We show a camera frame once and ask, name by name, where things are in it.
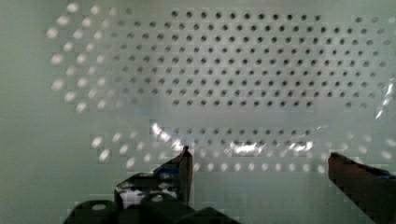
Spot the green plastic strainer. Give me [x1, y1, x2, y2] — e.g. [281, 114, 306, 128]
[1, 0, 395, 224]

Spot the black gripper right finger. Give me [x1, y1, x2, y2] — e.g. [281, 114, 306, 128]
[328, 152, 396, 224]

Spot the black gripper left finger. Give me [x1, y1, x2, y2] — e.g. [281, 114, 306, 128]
[63, 146, 240, 224]

